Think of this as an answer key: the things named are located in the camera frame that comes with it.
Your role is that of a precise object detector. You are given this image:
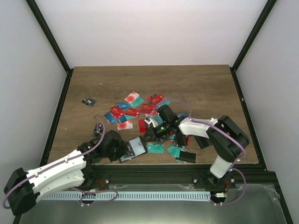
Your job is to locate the teal card right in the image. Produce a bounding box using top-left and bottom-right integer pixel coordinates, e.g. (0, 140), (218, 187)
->
(158, 99), (171, 108)

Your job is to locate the white card red circle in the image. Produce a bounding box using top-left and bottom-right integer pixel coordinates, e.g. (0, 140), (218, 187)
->
(125, 91), (140, 104)

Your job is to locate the teal card top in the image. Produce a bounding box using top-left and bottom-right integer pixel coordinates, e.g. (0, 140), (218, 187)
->
(130, 96), (144, 108)

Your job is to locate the black VIP card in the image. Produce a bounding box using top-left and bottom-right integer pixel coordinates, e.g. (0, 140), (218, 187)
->
(81, 97), (96, 107)

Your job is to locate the black box on cards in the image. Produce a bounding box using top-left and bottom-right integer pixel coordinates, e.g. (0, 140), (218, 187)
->
(176, 151), (196, 163)

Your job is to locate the blue card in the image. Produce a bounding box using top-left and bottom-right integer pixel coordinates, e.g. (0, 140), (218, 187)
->
(115, 103), (130, 111)

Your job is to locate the black front rail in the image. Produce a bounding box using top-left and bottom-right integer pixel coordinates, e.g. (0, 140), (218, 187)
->
(91, 164), (278, 190)

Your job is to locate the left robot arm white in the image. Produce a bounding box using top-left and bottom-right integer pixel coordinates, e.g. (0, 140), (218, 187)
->
(2, 130), (130, 216)

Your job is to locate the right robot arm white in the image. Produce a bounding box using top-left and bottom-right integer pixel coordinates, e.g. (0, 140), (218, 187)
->
(143, 105), (250, 188)

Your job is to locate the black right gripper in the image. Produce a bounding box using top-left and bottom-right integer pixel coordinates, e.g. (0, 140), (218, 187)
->
(141, 121), (171, 143)

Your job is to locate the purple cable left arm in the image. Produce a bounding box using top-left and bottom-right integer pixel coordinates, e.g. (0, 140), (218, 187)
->
(1, 121), (119, 209)

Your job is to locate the light blue slotted cable duct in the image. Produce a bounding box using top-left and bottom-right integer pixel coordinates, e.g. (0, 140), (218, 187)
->
(44, 191), (211, 202)

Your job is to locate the black frame post left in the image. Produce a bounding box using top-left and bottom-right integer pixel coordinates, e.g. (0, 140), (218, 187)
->
(25, 0), (71, 73)

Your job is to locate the black frame post right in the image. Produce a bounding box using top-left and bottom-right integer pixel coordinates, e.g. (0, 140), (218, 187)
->
(230, 0), (278, 70)

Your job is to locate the teal card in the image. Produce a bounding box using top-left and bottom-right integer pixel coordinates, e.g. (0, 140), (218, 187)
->
(130, 96), (144, 108)
(158, 99), (171, 108)

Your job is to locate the black frame post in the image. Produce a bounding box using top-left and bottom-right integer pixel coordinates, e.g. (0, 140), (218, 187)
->
(230, 0), (278, 70)
(25, 0), (71, 73)

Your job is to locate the black leather card holder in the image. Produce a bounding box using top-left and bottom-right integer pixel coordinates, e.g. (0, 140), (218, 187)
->
(126, 136), (148, 158)

